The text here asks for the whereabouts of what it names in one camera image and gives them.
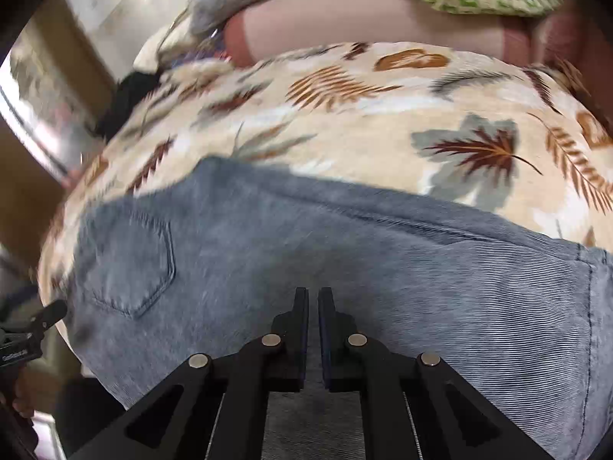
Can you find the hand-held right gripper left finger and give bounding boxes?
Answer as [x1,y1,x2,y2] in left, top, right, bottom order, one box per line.
[67,287,310,460]

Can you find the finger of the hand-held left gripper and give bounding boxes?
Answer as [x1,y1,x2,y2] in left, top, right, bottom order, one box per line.
[28,299,69,332]

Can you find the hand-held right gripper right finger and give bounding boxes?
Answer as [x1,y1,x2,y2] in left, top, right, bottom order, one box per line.
[318,287,556,460]

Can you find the blue denim pants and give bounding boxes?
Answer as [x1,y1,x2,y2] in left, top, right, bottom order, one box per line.
[62,156,613,460]

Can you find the person's left hand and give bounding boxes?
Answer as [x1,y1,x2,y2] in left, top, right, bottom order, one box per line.
[10,379,35,419]

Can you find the wooden door with glass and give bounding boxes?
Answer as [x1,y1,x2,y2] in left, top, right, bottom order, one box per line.
[0,0,120,250]

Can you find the black cloth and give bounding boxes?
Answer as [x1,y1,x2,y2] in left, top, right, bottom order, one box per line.
[93,71,166,141]

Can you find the leaf print blanket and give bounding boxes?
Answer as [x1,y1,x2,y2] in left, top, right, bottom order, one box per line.
[36,41,613,298]

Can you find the white crumpled cloth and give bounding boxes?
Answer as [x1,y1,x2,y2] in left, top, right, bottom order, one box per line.
[133,16,208,72]

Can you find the reddish brown sofa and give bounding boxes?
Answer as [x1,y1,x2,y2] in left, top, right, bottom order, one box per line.
[224,0,613,70]

